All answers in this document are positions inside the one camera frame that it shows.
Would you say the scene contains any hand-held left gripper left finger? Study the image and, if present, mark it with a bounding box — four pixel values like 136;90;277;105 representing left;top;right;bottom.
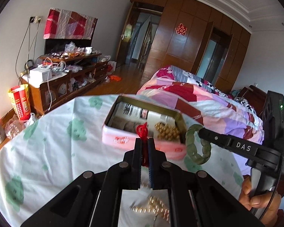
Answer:
20;138;143;227

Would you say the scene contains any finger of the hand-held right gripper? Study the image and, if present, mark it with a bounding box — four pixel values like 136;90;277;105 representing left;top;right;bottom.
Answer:
198;128;263;158

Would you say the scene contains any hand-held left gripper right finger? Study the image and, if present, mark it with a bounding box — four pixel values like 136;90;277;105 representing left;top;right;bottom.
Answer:
148;138;265;227

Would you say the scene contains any pink tin box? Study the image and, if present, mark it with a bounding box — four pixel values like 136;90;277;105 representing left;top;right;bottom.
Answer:
103;94;188;160

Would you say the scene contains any red knotted cord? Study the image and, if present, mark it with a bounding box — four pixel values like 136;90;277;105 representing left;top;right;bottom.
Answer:
136;122;150;169

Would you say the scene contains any green jade bracelet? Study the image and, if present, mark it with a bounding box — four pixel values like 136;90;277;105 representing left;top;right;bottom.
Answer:
185;124;211;164

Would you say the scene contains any gold tube bead chain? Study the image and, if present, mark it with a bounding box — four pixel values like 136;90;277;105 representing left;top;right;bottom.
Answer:
129;194;171;222

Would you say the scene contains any person's right hand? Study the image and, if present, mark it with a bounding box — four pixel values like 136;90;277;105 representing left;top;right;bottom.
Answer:
239;177;282;226

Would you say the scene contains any wooden headboard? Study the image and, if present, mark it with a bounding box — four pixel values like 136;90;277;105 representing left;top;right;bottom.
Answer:
237;85;268;121

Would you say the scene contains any bed with patchwork quilt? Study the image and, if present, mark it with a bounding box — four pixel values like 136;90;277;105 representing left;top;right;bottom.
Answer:
136;65;267;178

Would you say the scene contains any printed paper leaflet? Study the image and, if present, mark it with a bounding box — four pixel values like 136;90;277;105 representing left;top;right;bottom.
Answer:
115;102;175;126

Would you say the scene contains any white green printed tablecloth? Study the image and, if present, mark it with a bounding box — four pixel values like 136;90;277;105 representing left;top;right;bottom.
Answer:
0;94;246;227

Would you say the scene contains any white red shopping bag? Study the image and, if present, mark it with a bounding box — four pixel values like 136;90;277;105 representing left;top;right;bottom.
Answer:
107;61;117;74

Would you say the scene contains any wooden wardrobe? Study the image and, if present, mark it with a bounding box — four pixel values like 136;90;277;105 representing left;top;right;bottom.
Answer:
130;0;251;88

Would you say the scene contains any wooden television cabinet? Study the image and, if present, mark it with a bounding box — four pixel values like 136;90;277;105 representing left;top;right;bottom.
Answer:
20;53;109;115

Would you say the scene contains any red paper-cut decoration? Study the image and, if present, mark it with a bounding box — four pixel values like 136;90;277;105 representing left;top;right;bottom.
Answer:
175;23;186;36

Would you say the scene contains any wooden door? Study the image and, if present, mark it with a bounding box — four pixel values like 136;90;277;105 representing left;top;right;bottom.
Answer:
115;2;135;66

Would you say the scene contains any clear plastic bag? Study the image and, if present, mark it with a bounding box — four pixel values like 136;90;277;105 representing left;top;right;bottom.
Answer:
5;113;36;140

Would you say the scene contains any white cardboard box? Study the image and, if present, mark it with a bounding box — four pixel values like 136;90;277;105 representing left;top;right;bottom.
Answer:
29;67;53;83

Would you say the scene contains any yellow red paper bag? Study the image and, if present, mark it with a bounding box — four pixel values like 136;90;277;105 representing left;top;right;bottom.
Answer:
8;84;31;121

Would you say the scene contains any black television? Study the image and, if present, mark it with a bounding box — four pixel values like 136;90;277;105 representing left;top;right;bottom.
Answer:
44;38;93;55

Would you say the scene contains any red white patchwork cover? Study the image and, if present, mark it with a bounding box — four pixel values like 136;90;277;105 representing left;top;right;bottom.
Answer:
43;8;98;40

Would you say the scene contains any gold bead bracelet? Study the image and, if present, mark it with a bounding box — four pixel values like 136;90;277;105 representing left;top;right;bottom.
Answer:
154;122;180;143

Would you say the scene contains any grey power cable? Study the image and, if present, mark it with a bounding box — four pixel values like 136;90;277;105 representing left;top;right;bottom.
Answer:
15;22;42;81

